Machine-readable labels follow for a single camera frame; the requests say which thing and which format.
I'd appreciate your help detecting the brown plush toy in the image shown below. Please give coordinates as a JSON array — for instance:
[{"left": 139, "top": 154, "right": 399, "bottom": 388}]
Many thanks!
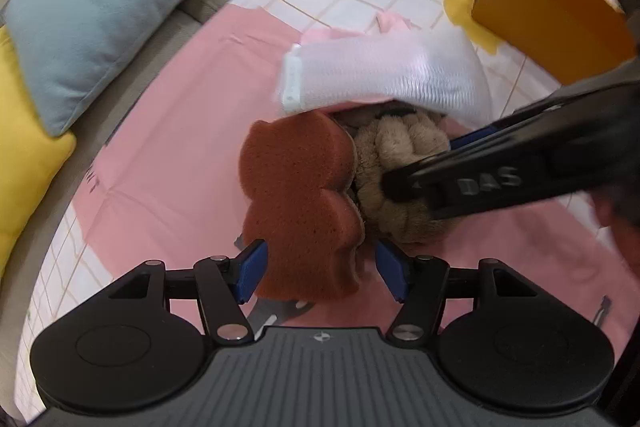
[{"left": 340, "top": 104, "right": 453, "bottom": 245}]

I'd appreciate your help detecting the person's right hand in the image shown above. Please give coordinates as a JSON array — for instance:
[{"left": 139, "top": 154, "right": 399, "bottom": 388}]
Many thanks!
[{"left": 592, "top": 188, "right": 640, "bottom": 269}]

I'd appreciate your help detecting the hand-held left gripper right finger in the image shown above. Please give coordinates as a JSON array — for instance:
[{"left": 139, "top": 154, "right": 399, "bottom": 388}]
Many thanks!
[{"left": 375, "top": 241, "right": 538, "bottom": 348}]

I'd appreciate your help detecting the brown sponge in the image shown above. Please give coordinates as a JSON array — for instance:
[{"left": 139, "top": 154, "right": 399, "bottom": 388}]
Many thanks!
[{"left": 239, "top": 111, "right": 366, "bottom": 300}]

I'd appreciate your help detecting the pink cloth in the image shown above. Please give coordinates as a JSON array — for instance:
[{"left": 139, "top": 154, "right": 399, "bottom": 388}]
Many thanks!
[{"left": 300, "top": 11, "right": 417, "bottom": 44}]

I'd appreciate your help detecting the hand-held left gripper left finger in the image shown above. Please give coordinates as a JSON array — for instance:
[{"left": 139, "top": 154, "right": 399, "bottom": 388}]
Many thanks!
[{"left": 105, "top": 239, "right": 268, "bottom": 345}]

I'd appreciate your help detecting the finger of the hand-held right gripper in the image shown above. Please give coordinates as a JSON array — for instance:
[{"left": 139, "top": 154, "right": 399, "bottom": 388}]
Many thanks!
[
  {"left": 448, "top": 62, "right": 640, "bottom": 150},
  {"left": 382, "top": 117, "right": 551, "bottom": 221}
]

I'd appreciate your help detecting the yellow pillow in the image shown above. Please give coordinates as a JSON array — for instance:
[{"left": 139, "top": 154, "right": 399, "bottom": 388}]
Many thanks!
[{"left": 0, "top": 24, "right": 77, "bottom": 278}]

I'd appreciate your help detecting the white mesh laundry bag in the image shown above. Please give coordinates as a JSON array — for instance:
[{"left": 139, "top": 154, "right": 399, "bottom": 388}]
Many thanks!
[{"left": 277, "top": 28, "right": 493, "bottom": 130}]

